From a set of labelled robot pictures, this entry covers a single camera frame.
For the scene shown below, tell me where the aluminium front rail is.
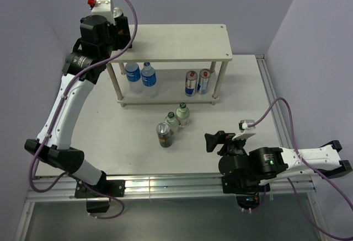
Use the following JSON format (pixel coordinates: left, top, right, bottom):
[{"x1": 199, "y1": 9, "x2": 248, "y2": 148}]
[{"x1": 26, "y1": 175, "x2": 317, "y2": 203}]

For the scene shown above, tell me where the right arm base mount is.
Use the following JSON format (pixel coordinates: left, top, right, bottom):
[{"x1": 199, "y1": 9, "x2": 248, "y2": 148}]
[{"x1": 221, "y1": 176, "x2": 270, "y2": 212}]

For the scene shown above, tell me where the glass bottle green cap front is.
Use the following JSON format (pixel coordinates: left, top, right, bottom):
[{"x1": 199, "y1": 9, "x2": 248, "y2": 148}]
[{"x1": 164, "y1": 111, "x2": 179, "y2": 135}]

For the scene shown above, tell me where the red bull can left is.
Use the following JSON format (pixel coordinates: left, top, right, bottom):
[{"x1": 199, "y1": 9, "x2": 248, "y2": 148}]
[{"x1": 185, "y1": 71, "x2": 198, "y2": 97}]

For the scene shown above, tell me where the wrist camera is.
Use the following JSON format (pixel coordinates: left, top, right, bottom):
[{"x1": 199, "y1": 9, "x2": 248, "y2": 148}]
[
  {"x1": 88, "y1": 0, "x2": 115, "y2": 25},
  {"x1": 232, "y1": 120, "x2": 256, "y2": 141}
]

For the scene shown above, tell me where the red bull can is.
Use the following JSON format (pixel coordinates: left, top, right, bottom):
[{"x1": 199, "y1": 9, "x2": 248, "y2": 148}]
[
  {"x1": 197, "y1": 69, "x2": 211, "y2": 94},
  {"x1": 185, "y1": 71, "x2": 198, "y2": 97}
]

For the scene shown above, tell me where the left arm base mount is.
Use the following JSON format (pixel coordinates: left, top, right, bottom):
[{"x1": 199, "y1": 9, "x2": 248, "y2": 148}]
[{"x1": 74, "y1": 180, "x2": 125, "y2": 219}]

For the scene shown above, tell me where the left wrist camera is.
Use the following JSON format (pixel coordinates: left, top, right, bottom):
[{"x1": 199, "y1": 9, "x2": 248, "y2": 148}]
[{"x1": 88, "y1": 0, "x2": 115, "y2": 25}]

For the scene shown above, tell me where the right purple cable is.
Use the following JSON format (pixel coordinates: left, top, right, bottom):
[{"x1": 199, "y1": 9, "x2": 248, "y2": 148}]
[{"x1": 245, "y1": 97, "x2": 353, "y2": 240}]

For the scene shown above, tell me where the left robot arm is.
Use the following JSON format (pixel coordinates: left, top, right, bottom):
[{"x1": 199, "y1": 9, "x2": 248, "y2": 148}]
[{"x1": 24, "y1": 15, "x2": 131, "y2": 196}]

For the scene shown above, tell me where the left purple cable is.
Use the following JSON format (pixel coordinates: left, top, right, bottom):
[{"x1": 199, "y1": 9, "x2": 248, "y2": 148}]
[{"x1": 29, "y1": 0, "x2": 138, "y2": 220}]

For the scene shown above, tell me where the Pocari Sweat plastic bottle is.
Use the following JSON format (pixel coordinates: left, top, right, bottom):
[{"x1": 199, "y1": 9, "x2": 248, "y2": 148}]
[{"x1": 125, "y1": 62, "x2": 143, "y2": 94}]

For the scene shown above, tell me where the purple cable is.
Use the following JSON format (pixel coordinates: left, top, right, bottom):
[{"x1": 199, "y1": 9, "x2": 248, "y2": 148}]
[
  {"x1": 245, "y1": 97, "x2": 353, "y2": 240},
  {"x1": 29, "y1": 0, "x2": 138, "y2": 220}
]

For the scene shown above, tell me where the glass bottle green cap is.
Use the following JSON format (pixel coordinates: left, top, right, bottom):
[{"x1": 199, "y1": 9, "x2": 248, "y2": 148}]
[
  {"x1": 175, "y1": 103, "x2": 190, "y2": 127},
  {"x1": 164, "y1": 111, "x2": 179, "y2": 135}
]

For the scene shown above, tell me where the white two-tier shelf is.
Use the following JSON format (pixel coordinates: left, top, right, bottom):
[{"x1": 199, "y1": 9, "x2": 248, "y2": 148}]
[{"x1": 107, "y1": 24, "x2": 232, "y2": 107}]

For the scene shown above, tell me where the red bull can right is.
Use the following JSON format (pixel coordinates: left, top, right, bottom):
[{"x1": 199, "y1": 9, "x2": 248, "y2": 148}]
[{"x1": 197, "y1": 69, "x2": 211, "y2": 94}]

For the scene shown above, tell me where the aluminium side rail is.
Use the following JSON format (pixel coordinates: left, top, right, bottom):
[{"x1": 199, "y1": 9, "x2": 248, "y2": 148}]
[{"x1": 255, "y1": 55, "x2": 292, "y2": 148}]

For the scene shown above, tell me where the black can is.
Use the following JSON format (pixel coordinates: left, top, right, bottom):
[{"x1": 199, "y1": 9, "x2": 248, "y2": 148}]
[
  {"x1": 113, "y1": 7, "x2": 124, "y2": 19},
  {"x1": 156, "y1": 122, "x2": 172, "y2": 148}
]

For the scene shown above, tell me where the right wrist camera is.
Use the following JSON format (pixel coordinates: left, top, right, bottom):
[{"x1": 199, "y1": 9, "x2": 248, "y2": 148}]
[{"x1": 232, "y1": 120, "x2": 256, "y2": 141}]

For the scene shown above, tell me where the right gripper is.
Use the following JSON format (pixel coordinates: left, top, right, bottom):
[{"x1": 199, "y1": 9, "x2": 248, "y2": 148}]
[{"x1": 204, "y1": 130, "x2": 248, "y2": 156}]

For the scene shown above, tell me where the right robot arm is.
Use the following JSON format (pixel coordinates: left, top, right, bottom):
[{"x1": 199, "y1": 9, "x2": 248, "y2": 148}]
[{"x1": 205, "y1": 130, "x2": 352, "y2": 195}]

